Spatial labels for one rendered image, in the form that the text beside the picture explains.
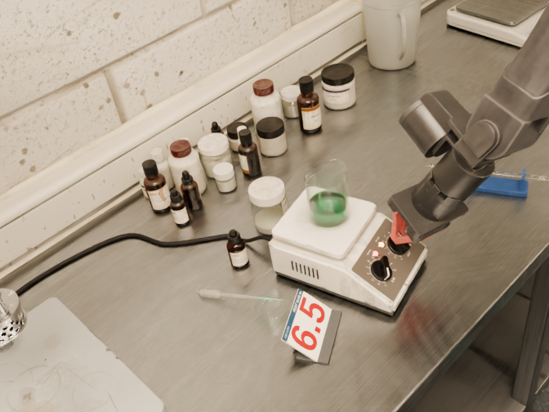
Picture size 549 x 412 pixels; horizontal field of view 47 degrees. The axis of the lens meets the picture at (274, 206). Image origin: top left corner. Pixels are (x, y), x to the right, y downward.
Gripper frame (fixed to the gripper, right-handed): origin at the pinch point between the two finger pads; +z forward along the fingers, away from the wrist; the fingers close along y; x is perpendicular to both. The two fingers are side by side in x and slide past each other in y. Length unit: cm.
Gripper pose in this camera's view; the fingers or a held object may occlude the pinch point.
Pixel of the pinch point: (399, 236)
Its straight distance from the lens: 94.0
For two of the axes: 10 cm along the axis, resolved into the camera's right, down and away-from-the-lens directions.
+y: -7.9, 3.2, -5.2
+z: -3.1, 5.2, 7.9
